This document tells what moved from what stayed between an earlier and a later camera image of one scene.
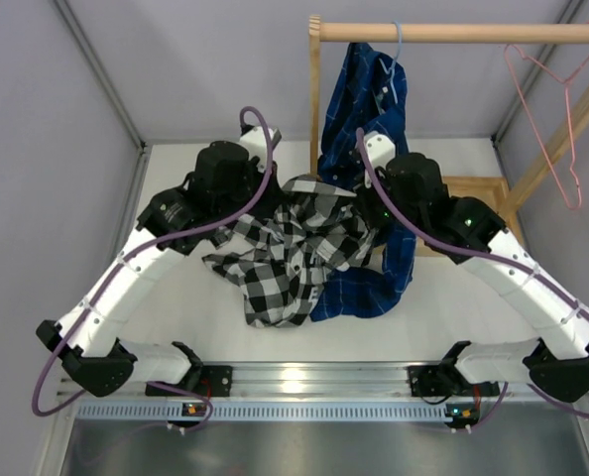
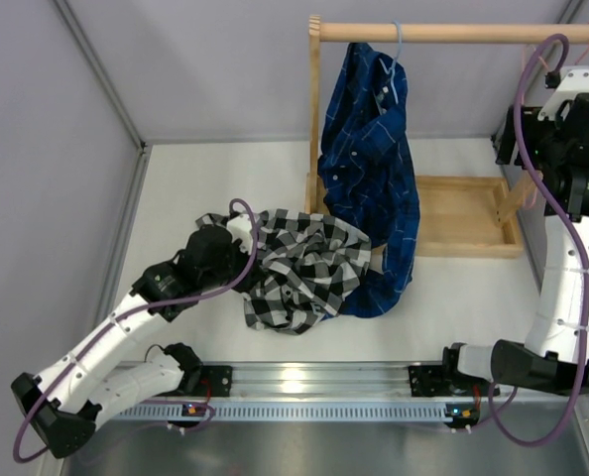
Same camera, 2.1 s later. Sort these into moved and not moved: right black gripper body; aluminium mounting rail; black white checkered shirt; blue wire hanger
Moved: black white checkered shirt; right black gripper body
Not moved: blue wire hanger; aluminium mounting rail
